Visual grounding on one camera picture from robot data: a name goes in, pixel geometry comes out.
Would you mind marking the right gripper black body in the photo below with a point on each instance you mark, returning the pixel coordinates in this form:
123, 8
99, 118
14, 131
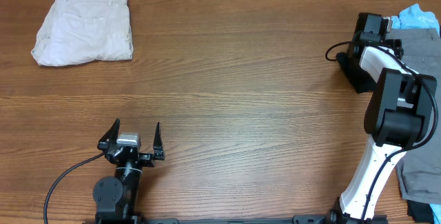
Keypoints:
397, 45

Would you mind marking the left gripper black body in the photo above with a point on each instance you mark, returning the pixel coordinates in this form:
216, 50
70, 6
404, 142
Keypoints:
145, 158

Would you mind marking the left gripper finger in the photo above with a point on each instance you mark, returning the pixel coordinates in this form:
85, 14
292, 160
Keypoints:
112, 134
158, 144

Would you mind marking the grey shorts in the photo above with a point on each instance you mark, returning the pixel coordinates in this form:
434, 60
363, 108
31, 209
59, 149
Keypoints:
419, 170

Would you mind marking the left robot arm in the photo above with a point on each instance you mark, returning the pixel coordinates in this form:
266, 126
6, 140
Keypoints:
116, 196

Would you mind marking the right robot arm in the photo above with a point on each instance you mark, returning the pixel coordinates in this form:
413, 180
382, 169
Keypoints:
402, 114

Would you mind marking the light blue t-shirt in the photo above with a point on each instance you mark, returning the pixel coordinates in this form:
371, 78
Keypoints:
415, 18

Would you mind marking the black garment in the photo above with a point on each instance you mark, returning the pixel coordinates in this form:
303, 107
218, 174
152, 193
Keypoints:
358, 78

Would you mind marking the folded beige shorts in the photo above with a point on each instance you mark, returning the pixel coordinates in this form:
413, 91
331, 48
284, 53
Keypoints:
81, 31

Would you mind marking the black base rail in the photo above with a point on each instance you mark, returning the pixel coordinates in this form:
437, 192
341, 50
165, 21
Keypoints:
298, 219

